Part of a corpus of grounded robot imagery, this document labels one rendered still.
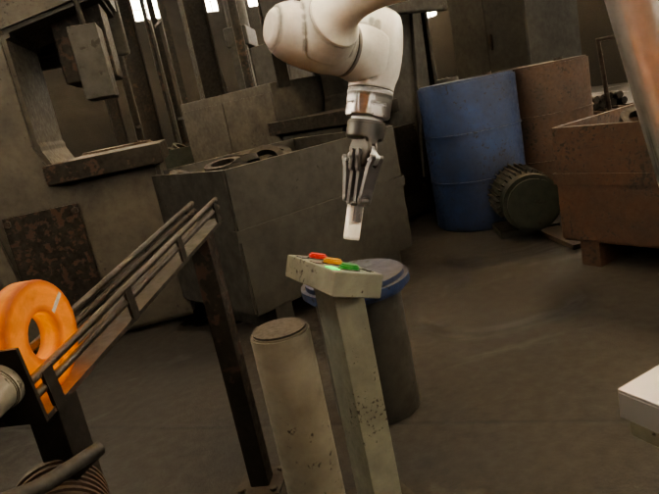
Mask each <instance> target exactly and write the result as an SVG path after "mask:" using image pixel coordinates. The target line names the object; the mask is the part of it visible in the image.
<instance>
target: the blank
mask: <svg viewBox="0 0 659 494"><path fill-rule="evenodd" d="M31 318H33V319H34V320H35V322H36V323H37V326H38V328H39V332H40V346H39V350H38V352H37V354H36V355H35V354H34V353H33V352H32V350H31V348H30V345H29V342H28V334H27V333H28V326H29V323H30V320H31ZM76 331H77V327H76V318H75V315H74V312H73V309H72V307H71V305H70V303H69V301H68V299H67V298H66V296H65V295H64V294H63V292H62V291H61V290H60V289H59V288H58V287H56V286H55V285H54V284H52V283H50V282H48V281H45V280H41V279H33V280H27V281H21V282H15V283H12V284H10V285H8V286H6V287H5V288H3V289H2V290H1V291H0V350H3V349H10V348H19V349H20V352H21V354H22V356H23V359H24V361H25V365H26V367H27V369H28V372H29V374H32V373H33V372H34V371H35V370H36V369H37V368H38V367H39V366H40V365H42V364H43V363H44V362H45V361H46V360H47V359H48V358H49V357H50V356H51V355H52V354H53V353H54V352H55V351H56V350H57V349H58V348H59V347H60V346H61V345H62V344H63V343H64V342H65V341H66V340H67V339H68V338H69V337H70V336H71V335H72V334H73V333H74V332H76ZM76 347H77V343H76V344H75V345H74V346H73V347H72V348H71V349H70V350H69V351H68V352H67V353H66V354H65V355H64V356H63V357H62V358H61V359H60V360H59V361H58V362H57V363H56V364H55V365H54V366H53V369H55V368H56V367H57V366H59V365H60V364H61V363H62V362H63V361H64V360H65V359H66V358H67V357H68V356H69V355H70V354H71V353H72V351H73V350H74V349H75V348H76ZM74 363H75V362H73V364H72V365H71V366H70V367H69V368H68V369H67V370H66V371H65V372H64V373H63V374H62V375H61V376H60V377H59V378H58V380H59V382H60V384H62V383H63V382H64V381H65V380H66V379H67V377H68V376H69V374H70V372H71V370H72V368H73V366H74Z"/></svg>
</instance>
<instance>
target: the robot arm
mask: <svg viewBox="0 0 659 494"><path fill-rule="evenodd" d="M404 1H408V0H301V1H294V0H289V1H284V2H280V3H278V4H276V5H275V6H274V7H273V8H272V9H271V10H270V11H269V12H268V14H267V16H266V17H265V21H264V27H263V36H264V41H265V43H266V45H267V46H268V48H269V50H270V52H271V53H272V54H273V55H275V56H276V57H277V58H279V59H280V60H282V61H283V62H285V63H287V64H289V65H292V66H293V67H296V68H299V69H302V70H305V71H308V72H312V73H316V74H330V75H335V76H338V77H341V78H343V79H344V80H346V81H348V89H347V100H346V107H345V115H346V116H348V117H350V118H351V119H349V120H348V121H347V128H346V136H347V137H348V138H351V144H350V146H349V153H348V154H347V155H346V154H343V155H342V164H343V181H342V200H343V201H346V204H347V211H346V219H345V227H344V233H343V238H344V239H349V240H359V238H360V231H361V223H362V217H363V209H364V207H365V206H366V205H367V204H371V201H372V197H373V193H374V189H375V185H376V181H377V178H378V174H379V170H380V166H381V164H382V161H383V156H379V154H378V153H377V152H378V142H382V141H383V137H384V129H385V124H384V123H383V122H385V121H388V120H389V119H390V112H391V105H392V99H393V91H394V87H395V84H396V82H397V79H398V78H399V74H400V69H401V63H402V54H403V27H402V22H401V18H400V16H399V15H398V14H397V13H396V12H395V11H393V10H391V9H389V8H386V6H389V5H393V4H396V3H400V2H404ZM604 2H605V5H606V9H607V12H608V15H609V19H610V22H611V26H612V28H613V31H614V35H615V38H616V42H617V45H618V49H619V52H620V55H621V59H622V62H623V66H624V69H625V73H626V76H627V79H628V83H629V86H630V90H631V93H632V96H633V99H634V105H635V108H636V112H637V115H638V118H639V122H640V125H641V129H642V132H643V136H644V139H645V142H646V146H647V149H648V153H649V156H650V159H651V163H652V166H653V170H654V172H655V176H656V179H657V182H658V186H659V0H604Z"/></svg>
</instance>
